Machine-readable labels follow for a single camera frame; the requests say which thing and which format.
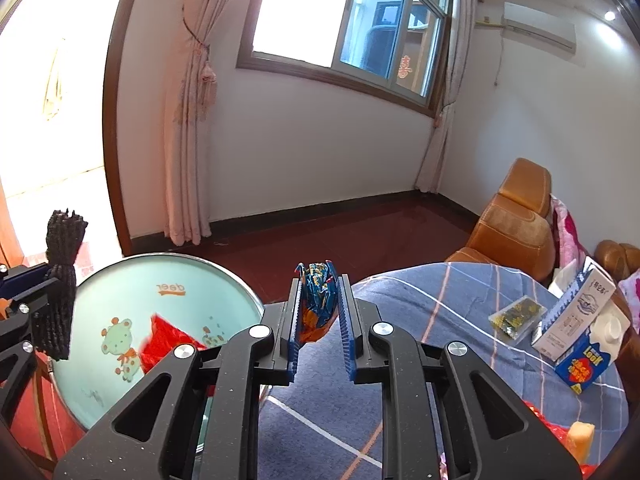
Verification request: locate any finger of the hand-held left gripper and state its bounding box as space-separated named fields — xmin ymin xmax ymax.
xmin=0 ymin=264 xmax=51 ymax=306
xmin=0 ymin=279 xmax=62 ymax=413

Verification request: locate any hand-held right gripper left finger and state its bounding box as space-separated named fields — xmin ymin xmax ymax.
xmin=52 ymin=275 xmax=303 ymax=480

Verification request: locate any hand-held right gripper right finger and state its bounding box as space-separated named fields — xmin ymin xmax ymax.
xmin=337 ymin=274 xmax=583 ymax=480

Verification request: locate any black foam net sleeve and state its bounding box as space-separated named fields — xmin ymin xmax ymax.
xmin=34 ymin=207 xmax=90 ymax=362

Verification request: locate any blue snack wrapper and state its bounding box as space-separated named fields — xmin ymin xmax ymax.
xmin=295 ymin=261 xmax=337 ymax=346

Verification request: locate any light teal cartoon bin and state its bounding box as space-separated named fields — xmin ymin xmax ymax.
xmin=50 ymin=252 xmax=266 ymax=453

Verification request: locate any orange wooden door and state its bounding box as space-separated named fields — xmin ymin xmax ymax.
xmin=0 ymin=180 xmax=27 ymax=267

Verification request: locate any wooden chair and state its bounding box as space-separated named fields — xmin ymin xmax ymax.
xmin=10 ymin=350 xmax=66 ymax=473

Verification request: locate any blue plaid tablecloth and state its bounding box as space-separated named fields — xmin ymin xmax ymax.
xmin=197 ymin=260 xmax=628 ymax=480

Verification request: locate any red plastic wrapper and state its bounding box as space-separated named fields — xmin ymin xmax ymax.
xmin=139 ymin=314 xmax=208 ymax=373

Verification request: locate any small yellow black packet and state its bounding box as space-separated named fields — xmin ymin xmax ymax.
xmin=488 ymin=296 xmax=546 ymax=343

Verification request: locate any brown leather armchair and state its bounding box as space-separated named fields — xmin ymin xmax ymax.
xmin=594 ymin=240 xmax=640 ymax=336
xmin=445 ymin=157 xmax=558 ymax=286

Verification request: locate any long pink curtain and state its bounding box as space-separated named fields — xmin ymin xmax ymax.
xmin=165 ymin=0 xmax=273 ymax=247

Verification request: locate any red plastic bag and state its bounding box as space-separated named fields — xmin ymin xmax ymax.
xmin=522 ymin=400 xmax=601 ymax=480

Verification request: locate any white and blue milk carton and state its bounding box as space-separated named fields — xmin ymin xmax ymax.
xmin=531 ymin=256 xmax=633 ymax=395

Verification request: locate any pink floral blanket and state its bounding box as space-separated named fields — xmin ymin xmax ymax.
xmin=550 ymin=194 xmax=640 ymax=333

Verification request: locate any yellow sponge piece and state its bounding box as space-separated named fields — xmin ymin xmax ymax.
xmin=567 ymin=421 xmax=597 ymax=466

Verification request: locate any pink curtain tassel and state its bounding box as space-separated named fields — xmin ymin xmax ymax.
xmin=182 ymin=15 xmax=219 ymax=122

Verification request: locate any narrow pink curtain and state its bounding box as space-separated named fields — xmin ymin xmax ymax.
xmin=414 ymin=0 xmax=486 ymax=196

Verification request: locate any brown framed window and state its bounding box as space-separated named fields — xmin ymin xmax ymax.
xmin=237 ymin=0 xmax=456 ymax=120

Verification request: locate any white air conditioner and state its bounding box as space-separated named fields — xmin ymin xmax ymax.
xmin=501 ymin=1 xmax=577 ymax=56

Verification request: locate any brown wooden door frame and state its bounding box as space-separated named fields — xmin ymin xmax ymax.
xmin=102 ymin=0 xmax=148 ymax=257

